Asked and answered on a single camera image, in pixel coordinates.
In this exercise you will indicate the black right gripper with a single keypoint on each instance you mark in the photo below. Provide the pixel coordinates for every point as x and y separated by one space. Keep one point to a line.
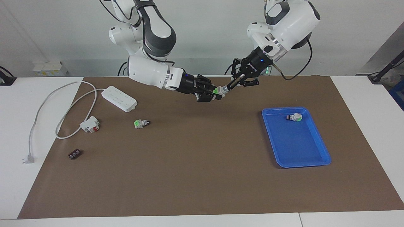
187 83

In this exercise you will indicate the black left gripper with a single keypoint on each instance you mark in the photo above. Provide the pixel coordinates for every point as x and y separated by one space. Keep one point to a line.
257 63

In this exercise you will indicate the selector switch with green block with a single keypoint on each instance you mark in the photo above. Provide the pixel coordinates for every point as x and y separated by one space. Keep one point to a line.
219 91
295 117
140 123

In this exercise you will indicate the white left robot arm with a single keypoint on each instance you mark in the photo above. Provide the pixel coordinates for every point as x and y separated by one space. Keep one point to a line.
293 22

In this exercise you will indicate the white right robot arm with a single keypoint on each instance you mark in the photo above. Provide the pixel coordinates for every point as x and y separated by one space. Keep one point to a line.
148 69

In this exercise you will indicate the brown table mat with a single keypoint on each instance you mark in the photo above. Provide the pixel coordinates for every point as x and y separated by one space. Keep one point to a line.
202 157

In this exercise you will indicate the blue plastic tray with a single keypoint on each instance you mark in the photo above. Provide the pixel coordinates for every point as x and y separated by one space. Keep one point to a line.
296 145

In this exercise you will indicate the white power strip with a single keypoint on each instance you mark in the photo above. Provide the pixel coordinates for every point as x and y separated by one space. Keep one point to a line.
120 99

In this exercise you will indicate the white circuit breaker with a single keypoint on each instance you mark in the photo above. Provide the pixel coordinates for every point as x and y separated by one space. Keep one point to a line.
89 124

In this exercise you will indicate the small black terminal block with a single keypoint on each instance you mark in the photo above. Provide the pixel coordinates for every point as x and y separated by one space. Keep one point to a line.
75 154

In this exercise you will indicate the blue box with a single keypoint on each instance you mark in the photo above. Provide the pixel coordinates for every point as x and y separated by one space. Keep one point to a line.
398 94

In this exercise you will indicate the white small boxes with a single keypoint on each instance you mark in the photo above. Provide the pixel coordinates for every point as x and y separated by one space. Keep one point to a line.
47 68

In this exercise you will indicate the black device on table edge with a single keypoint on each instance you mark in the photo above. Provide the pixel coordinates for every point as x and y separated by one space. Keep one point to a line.
6 80

